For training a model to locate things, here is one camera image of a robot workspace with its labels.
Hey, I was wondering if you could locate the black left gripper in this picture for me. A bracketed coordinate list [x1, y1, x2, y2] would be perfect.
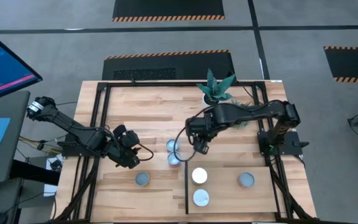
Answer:
[114, 124, 142, 169]

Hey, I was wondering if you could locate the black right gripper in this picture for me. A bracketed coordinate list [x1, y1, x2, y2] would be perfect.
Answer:
[185, 112, 219, 156]

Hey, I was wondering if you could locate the short yellow pineapple rings can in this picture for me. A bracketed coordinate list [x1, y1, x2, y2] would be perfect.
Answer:
[165, 139, 180, 152]

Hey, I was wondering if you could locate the pink and blue can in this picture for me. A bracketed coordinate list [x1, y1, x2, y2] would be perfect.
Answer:
[167, 151, 182, 168]

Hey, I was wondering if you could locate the green pears can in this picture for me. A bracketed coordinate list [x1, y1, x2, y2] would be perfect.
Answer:
[191, 167, 208, 187]

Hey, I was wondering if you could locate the orange green beans can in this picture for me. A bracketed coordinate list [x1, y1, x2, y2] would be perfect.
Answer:
[237, 172, 255, 189]

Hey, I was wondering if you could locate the snake plant in white pot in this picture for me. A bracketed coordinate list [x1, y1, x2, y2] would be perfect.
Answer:
[196, 68, 236, 106]

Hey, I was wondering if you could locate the small succulent in dark pot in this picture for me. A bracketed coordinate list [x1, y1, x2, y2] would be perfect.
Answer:
[227, 99, 254, 129]

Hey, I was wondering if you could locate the black mat orange striped edge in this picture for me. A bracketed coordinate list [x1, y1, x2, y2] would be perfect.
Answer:
[112, 0, 226, 22]
[323, 45, 358, 84]
[101, 49, 237, 81]

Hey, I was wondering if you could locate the plain silver-lidded can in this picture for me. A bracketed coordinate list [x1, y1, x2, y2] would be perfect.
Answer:
[192, 189, 210, 208]

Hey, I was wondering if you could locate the small white box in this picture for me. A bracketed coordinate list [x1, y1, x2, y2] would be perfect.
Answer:
[43, 183, 58, 197]

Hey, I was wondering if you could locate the black desk base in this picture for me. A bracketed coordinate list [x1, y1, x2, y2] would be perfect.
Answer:
[9, 159, 61, 187]

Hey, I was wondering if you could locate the grey side desk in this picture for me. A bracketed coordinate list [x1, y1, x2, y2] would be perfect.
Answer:
[0, 90, 31, 187]

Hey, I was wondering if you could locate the monitor with blue screen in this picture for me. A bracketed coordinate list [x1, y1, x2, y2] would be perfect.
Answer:
[0, 24, 43, 106]

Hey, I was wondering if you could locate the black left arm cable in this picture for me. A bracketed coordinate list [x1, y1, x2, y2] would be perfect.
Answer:
[137, 143, 154, 162]

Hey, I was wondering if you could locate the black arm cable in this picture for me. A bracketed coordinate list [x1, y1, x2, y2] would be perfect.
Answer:
[174, 123, 200, 162]
[137, 143, 154, 162]

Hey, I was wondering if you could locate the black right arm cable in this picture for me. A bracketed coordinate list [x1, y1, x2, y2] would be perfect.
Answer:
[174, 123, 200, 162]

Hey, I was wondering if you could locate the black aluminium table frame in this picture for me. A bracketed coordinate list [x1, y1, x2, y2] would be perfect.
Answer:
[51, 80, 319, 224]

